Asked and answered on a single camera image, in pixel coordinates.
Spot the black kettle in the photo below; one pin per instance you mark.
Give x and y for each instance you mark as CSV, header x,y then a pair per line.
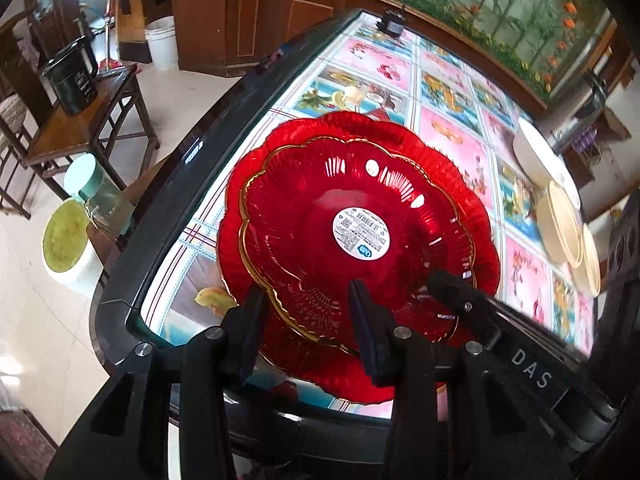
x,y
70,85

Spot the glass jar with mint lid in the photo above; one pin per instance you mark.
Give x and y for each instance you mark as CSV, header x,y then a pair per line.
x,y
85,180

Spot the wooden side table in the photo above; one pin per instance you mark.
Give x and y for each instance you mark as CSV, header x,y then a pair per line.
x,y
75,130

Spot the wooden cabinet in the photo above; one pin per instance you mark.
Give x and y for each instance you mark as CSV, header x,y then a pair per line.
x,y
215,15

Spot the fruit-print tablecloth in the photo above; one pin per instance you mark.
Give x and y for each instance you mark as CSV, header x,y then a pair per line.
x,y
450,125

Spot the large red glass plate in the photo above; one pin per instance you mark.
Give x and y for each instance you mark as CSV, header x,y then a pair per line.
x,y
350,127

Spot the striped cushion stool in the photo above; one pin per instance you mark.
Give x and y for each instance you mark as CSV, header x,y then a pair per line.
x,y
10,115

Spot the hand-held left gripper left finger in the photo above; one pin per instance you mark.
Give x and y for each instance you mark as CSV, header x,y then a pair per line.
x,y
252,320

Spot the white bowl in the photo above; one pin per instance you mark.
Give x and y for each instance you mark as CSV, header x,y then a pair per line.
x,y
535,152

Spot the white plastic bucket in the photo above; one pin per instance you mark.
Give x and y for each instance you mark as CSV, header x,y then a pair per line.
x,y
162,45

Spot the green round stool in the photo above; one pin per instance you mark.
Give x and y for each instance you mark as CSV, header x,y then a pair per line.
x,y
65,240

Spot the cream plate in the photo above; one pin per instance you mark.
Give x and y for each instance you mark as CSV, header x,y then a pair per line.
x,y
552,230
590,265

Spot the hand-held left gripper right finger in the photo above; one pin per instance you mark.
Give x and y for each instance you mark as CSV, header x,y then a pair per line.
x,y
362,315

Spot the black framed table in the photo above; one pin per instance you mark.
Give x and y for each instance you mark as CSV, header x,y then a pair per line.
x,y
165,200

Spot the dark patterned rug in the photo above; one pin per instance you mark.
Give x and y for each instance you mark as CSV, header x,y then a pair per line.
x,y
20,440

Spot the small black device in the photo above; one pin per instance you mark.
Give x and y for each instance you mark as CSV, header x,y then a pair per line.
x,y
392,24

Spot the flower mural panel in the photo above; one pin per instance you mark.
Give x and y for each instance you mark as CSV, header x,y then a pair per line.
x,y
500,10

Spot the gold-rimmed red glass plate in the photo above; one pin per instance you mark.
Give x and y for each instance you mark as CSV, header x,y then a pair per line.
x,y
310,240

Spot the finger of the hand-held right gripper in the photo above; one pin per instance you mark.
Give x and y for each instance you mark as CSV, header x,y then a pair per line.
x,y
460,296

